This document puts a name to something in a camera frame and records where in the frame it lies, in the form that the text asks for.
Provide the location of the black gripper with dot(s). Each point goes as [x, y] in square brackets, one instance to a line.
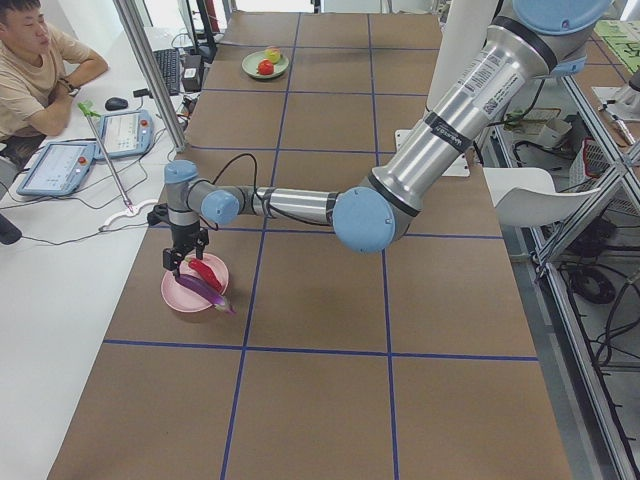
[183, 236]

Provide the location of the red chili pepper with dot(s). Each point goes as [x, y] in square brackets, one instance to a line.
[206, 273]

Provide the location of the purple eggplant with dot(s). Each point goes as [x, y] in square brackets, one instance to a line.
[205, 291]

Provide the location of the pink yellow peach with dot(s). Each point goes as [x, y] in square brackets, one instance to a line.
[273, 54]

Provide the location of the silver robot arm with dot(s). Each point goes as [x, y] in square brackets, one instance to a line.
[525, 40]

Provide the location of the pink plate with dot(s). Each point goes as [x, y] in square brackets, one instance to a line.
[183, 299]

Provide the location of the far teach pendant tablet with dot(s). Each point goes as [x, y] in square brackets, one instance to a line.
[126, 133]

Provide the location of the teach pendant tablet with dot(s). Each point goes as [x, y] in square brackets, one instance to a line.
[126, 133]
[58, 170]

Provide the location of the near teach pendant tablet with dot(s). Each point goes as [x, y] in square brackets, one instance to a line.
[58, 170]

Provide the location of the black computer mouse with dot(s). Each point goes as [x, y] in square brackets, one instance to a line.
[116, 103]

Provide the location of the metal reacher stick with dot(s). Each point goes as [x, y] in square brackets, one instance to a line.
[86, 109]

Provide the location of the black keyboard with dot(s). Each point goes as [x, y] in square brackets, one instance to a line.
[168, 62]

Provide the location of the green plate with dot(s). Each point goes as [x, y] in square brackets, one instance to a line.
[250, 62]

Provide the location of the seated man beige shirt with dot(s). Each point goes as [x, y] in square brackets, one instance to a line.
[42, 69]

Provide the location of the white chair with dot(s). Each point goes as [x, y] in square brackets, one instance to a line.
[526, 197]

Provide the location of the aluminium frame post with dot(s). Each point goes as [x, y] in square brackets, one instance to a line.
[132, 24]

